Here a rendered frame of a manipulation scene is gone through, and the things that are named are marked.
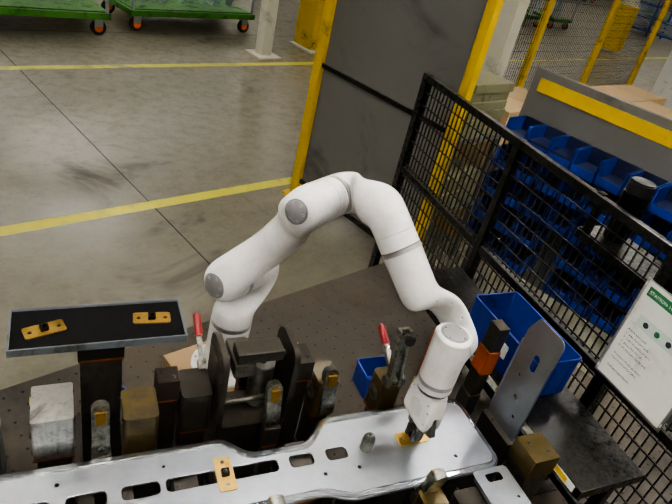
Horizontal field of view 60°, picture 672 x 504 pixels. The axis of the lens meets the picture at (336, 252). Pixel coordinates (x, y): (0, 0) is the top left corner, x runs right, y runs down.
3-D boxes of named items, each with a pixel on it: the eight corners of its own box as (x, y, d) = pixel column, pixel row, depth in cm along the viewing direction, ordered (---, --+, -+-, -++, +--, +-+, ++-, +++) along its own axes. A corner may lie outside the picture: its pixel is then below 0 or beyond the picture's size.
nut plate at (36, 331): (25, 340, 124) (25, 336, 123) (20, 329, 126) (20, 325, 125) (67, 329, 129) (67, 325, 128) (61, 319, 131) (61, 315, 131)
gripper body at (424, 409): (410, 369, 137) (398, 402, 142) (431, 402, 129) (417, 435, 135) (437, 365, 140) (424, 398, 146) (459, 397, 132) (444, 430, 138)
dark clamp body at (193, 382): (171, 503, 150) (181, 398, 130) (165, 464, 159) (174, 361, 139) (200, 497, 153) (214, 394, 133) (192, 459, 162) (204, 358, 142)
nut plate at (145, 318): (133, 324, 135) (133, 320, 134) (132, 313, 138) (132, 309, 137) (170, 323, 138) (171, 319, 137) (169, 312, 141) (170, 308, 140)
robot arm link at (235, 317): (201, 317, 169) (213, 251, 157) (246, 294, 183) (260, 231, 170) (231, 340, 165) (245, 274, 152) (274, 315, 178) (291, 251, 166)
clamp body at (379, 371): (352, 474, 169) (383, 387, 150) (340, 446, 176) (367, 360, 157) (372, 470, 171) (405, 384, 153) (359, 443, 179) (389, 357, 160)
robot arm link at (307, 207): (254, 293, 169) (212, 315, 157) (232, 258, 170) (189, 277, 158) (363, 204, 136) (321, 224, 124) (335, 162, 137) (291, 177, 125)
